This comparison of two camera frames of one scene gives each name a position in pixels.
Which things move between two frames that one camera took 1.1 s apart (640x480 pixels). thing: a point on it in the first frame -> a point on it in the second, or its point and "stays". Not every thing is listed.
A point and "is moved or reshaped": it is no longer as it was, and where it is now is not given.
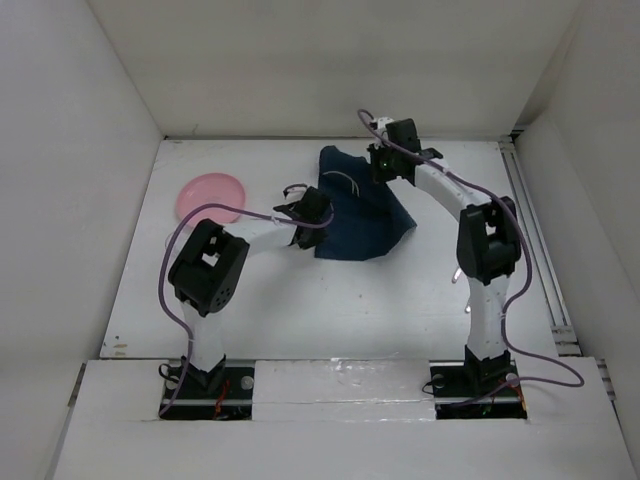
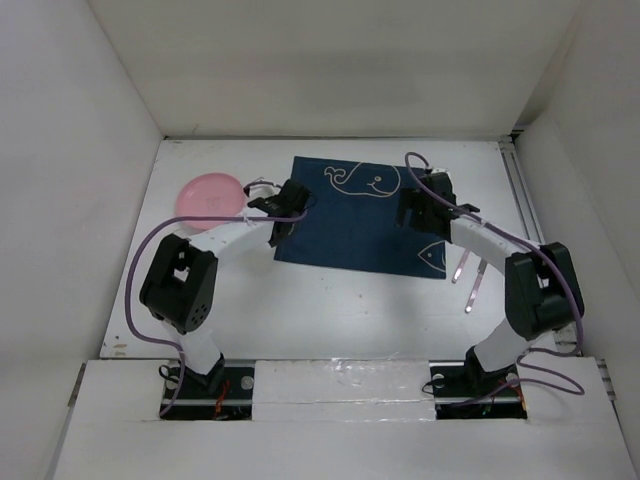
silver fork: x=456 y=275 stays
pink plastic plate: x=205 y=188 stays
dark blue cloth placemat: x=369 y=216 is moved or reshaped
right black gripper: x=378 y=174 -> x=412 y=198
